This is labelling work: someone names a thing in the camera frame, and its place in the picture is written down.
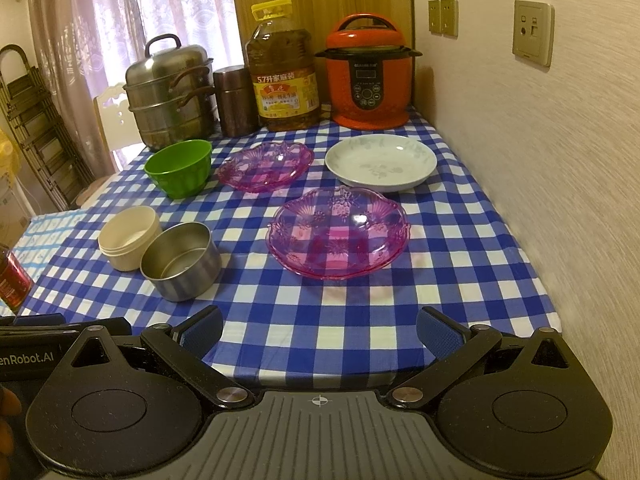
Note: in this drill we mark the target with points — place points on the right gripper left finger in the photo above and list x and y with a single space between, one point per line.
181 348

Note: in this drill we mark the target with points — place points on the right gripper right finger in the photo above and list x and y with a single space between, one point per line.
457 350

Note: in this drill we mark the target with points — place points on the stainless steel bowl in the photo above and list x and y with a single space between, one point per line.
182 262

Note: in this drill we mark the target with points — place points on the cream plastic bowl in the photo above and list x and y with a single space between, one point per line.
124 239

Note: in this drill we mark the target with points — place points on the green plastic bowl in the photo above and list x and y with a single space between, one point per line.
181 170

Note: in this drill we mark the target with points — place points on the person left hand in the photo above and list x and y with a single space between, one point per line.
10 406

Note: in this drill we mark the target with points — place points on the red label sauce bottle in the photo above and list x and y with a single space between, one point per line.
15 282

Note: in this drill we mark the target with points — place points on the light blue patterned cloth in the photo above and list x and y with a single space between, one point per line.
41 240

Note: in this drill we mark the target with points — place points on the cardboard box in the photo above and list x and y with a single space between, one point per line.
15 211

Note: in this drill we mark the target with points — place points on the blue white checkered tablecloth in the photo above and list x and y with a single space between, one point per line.
288 319

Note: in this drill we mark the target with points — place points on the yellow plastic bag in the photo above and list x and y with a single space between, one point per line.
9 158

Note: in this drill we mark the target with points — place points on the dark folding rack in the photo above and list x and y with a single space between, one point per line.
41 135

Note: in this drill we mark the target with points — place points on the white ceramic plate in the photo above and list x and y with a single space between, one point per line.
383 162

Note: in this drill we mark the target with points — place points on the white wooden chair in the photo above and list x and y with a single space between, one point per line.
120 135

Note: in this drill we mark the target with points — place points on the brown metal canister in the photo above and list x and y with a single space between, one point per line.
235 101

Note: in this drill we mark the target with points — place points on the stainless steel steamer pot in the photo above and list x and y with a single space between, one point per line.
170 92

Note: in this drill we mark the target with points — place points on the red electric pressure cooker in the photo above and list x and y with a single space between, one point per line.
369 70

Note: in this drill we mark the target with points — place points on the large cooking oil bottle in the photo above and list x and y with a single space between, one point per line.
281 65

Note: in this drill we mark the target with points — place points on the pink sheer curtain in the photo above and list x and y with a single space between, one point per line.
85 46

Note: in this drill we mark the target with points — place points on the beige wall network socket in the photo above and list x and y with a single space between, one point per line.
533 31

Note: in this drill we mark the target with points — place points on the double wall socket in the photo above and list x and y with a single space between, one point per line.
443 17

